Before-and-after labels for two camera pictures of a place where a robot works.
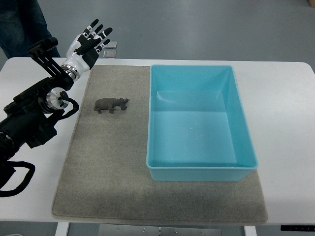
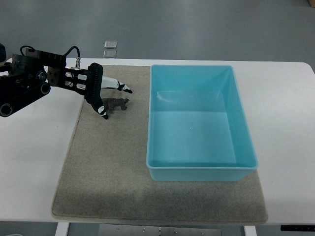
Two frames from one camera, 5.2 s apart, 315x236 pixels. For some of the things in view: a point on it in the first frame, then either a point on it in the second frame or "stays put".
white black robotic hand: (82, 53) → (95, 81)
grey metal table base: (67, 228) stays put
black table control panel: (306, 228) stays put
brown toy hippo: (110, 103) stays put
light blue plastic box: (198, 129) stays put
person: (22, 24) → (3, 53)
